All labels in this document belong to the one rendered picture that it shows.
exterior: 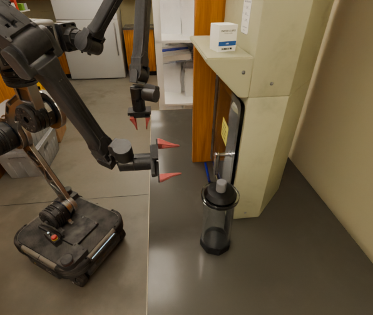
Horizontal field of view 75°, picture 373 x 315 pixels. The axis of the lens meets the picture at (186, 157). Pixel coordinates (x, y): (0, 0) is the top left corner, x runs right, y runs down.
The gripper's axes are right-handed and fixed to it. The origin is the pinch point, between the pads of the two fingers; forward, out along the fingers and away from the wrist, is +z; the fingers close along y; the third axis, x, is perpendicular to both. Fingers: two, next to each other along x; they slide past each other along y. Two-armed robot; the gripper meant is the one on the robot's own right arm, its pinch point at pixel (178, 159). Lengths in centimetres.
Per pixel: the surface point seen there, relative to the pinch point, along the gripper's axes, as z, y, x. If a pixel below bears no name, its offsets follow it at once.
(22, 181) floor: -150, 26, 182
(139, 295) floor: -25, -69, 95
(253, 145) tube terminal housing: 21.5, 0.0, -14.1
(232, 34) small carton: 13.5, 23.9, -30.8
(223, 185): 10.5, -11.6, -16.8
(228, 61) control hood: 11.4, 15.9, -31.7
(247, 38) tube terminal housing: 17.5, 23.5, -30.0
